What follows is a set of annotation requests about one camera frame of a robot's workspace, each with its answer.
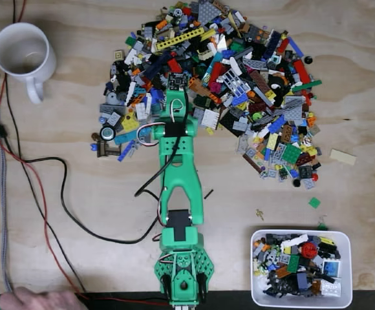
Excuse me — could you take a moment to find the white studded Lego plate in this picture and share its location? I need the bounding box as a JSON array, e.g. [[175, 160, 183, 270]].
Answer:
[[134, 102, 148, 121]]

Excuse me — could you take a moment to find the yellow square Lego plate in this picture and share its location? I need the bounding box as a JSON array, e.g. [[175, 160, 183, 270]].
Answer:
[[122, 111, 140, 132]]

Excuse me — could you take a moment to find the white hinged Lego plate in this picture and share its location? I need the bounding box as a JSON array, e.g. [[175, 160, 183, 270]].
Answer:
[[202, 108, 220, 130]]

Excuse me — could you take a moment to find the chrome framed grey Lego piece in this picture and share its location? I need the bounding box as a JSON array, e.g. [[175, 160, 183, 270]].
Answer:
[[106, 111, 122, 127]]

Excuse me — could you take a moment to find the long teal Lego piece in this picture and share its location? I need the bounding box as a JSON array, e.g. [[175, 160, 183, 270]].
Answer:
[[114, 130, 136, 145]]

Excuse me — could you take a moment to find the yellow Lego technic beam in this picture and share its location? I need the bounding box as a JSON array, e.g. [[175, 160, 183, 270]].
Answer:
[[155, 27, 205, 52]]

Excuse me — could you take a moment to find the narrow blue Lego plate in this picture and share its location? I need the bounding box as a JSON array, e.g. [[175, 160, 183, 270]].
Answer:
[[117, 140, 136, 162]]

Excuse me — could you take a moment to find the large black Lego plate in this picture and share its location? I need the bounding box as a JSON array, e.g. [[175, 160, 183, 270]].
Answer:
[[221, 109, 250, 136]]

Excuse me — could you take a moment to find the black Lego wheel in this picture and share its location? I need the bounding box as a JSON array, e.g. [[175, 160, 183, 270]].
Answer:
[[99, 125, 116, 142]]

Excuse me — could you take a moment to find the white Lego lattice window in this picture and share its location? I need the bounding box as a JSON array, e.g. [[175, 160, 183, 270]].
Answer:
[[221, 69, 252, 98]]

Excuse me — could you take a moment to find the smoky transparent Lego box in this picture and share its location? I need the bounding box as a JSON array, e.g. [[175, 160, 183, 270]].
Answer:
[[96, 141, 123, 158]]

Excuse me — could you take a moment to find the grey irregular Lego plate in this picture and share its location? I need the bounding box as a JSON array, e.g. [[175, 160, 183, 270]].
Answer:
[[237, 134, 250, 154]]

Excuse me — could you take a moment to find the grey wedge Lego plate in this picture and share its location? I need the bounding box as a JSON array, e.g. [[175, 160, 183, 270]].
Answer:
[[197, 0, 224, 25]]

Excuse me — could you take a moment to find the dark red long Lego plate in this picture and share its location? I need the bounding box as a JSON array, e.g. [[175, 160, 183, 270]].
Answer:
[[242, 152, 263, 174]]

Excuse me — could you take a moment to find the large green Lego plate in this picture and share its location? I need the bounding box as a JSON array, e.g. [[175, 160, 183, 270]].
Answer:
[[283, 143, 303, 164]]

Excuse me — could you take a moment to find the long red Lego brick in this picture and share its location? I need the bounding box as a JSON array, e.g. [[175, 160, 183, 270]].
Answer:
[[293, 59, 312, 85]]

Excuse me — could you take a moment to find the long green Lego plate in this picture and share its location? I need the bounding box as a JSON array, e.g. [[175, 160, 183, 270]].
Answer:
[[292, 79, 323, 92]]

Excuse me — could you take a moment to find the tan Lego plate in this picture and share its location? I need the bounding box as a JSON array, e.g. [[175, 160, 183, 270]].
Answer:
[[329, 148, 358, 166]]

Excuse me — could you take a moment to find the long white Lego piece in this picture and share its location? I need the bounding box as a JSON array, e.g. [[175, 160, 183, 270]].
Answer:
[[281, 234, 310, 249]]

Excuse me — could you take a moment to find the red round Lego piece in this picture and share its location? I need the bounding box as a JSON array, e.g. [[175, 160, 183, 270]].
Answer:
[[300, 242, 317, 258]]

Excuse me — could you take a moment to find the white framed blue Lego panel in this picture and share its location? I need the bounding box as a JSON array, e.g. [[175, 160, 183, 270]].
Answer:
[[322, 260, 341, 278]]

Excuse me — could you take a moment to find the white studded Lego brick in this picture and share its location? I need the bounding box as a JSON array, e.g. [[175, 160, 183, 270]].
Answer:
[[320, 280, 341, 296]]

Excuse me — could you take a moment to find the white plastic bin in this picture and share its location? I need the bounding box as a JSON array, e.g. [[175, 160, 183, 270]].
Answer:
[[250, 229, 352, 308]]

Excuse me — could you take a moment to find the person's hand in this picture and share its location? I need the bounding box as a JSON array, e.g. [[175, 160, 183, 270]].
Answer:
[[0, 287, 88, 310]]

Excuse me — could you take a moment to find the white ceramic mug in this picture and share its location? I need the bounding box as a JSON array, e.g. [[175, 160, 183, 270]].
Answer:
[[0, 22, 58, 105]]

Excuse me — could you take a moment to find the black camera circuit board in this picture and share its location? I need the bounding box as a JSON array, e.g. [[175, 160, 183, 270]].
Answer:
[[167, 72, 188, 91]]

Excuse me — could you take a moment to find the black camera cable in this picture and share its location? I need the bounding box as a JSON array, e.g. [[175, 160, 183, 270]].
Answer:
[[134, 88, 191, 198]]

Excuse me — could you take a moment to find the thick black cable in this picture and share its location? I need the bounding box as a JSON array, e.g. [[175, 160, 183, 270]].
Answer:
[[0, 119, 161, 245]]

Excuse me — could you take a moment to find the thin black cable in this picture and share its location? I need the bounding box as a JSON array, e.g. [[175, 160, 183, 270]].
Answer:
[[5, 72, 87, 293]]

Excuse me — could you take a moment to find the grey braided cable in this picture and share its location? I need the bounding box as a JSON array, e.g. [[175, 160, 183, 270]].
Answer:
[[0, 96, 14, 293]]

